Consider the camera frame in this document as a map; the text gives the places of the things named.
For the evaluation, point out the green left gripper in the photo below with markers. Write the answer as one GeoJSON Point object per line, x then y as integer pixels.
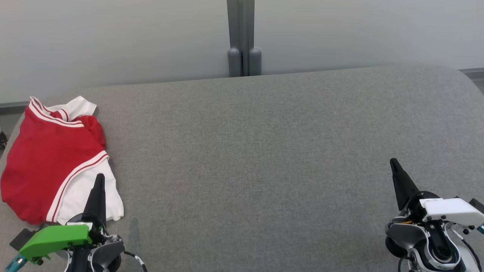
{"type": "Point", "coordinates": [56, 238]}

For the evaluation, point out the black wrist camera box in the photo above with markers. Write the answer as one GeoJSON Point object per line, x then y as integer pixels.
{"type": "Point", "coordinates": [22, 238]}
{"type": "Point", "coordinates": [478, 206]}

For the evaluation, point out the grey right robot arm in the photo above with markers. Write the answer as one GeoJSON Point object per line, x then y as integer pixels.
{"type": "Point", "coordinates": [435, 249]}

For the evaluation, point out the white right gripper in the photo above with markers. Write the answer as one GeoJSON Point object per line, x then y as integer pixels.
{"type": "Point", "coordinates": [450, 211]}

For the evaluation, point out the teal left camera connector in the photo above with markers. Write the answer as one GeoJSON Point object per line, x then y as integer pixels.
{"type": "Point", "coordinates": [15, 262]}

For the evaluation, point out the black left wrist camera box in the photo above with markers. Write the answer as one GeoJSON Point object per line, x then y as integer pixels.
{"type": "Point", "coordinates": [22, 238]}

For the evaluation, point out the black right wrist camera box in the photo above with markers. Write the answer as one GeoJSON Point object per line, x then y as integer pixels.
{"type": "Point", "coordinates": [478, 206]}

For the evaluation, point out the upright grey partition post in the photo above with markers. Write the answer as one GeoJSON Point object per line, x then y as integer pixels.
{"type": "Point", "coordinates": [234, 60]}

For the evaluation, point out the grey skirting strip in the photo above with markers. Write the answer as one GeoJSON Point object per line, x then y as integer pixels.
{"type": "Point", "coordinates": [13, 107]}
{"type": "Point", "coordinates": [472, 73]}

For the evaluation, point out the teal camera connector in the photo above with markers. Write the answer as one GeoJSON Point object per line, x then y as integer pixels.
{"type": "Point", "coordinates": [15, 262]}
{"type": "Point", "coordinates": [481, 228]}

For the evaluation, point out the teal right camera connector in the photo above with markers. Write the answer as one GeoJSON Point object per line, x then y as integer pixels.
{"type": "Point", "coordinates": [481, 228]}

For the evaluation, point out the red and white shirt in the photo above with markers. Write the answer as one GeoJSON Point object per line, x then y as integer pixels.
{"type": "Point", "coordinates": [45, 158]}

